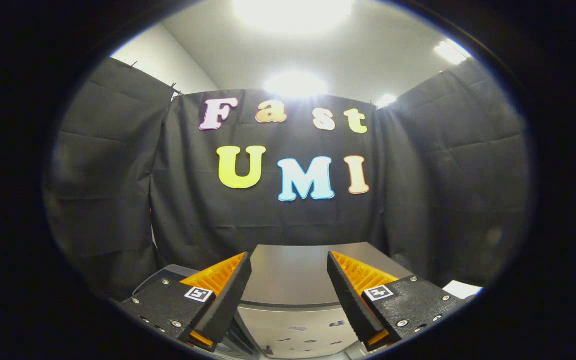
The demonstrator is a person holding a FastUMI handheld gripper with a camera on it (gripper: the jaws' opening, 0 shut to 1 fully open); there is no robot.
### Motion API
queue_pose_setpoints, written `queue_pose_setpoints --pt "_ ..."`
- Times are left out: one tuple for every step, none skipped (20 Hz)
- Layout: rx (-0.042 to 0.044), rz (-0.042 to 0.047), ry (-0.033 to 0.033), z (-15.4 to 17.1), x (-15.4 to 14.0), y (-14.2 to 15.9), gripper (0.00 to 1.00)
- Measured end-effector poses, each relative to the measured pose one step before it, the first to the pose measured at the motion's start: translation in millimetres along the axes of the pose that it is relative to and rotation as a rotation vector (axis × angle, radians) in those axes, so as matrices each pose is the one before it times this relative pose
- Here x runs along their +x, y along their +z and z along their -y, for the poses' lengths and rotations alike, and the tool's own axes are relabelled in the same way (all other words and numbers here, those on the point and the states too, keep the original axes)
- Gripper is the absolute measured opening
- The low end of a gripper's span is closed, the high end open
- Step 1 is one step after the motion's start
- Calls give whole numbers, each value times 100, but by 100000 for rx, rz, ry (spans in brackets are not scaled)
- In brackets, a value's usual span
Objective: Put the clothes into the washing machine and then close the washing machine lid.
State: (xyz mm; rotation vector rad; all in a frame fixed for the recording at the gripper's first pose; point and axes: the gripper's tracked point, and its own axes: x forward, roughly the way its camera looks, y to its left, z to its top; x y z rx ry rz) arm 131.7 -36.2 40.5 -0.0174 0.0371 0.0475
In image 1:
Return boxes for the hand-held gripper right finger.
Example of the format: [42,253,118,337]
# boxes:
[326,250,467,352]

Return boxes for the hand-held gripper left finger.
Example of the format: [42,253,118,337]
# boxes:
[119,251,253,354]

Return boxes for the black washing machine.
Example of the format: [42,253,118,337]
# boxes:
[132,264,265,358]

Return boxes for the beige cabinet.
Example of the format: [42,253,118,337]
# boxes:
[238,242,415,359]

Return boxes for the white paper sheet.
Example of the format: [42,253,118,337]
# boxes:
[441,280,484,300]

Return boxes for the black backdrop cloth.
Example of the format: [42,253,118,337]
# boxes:
[43,56,534,301]

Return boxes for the large round ceiling light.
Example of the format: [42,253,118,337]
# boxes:
[232,0,355,35]

